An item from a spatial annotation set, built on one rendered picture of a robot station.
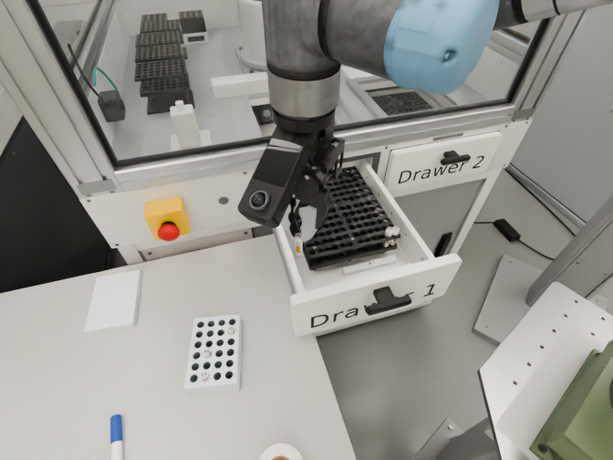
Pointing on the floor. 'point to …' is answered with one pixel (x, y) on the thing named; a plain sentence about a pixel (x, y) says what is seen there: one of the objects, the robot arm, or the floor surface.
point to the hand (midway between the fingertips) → (296, 236)
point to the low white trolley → (164, 367)
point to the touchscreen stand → (570, 277)
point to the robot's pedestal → (449, 433)
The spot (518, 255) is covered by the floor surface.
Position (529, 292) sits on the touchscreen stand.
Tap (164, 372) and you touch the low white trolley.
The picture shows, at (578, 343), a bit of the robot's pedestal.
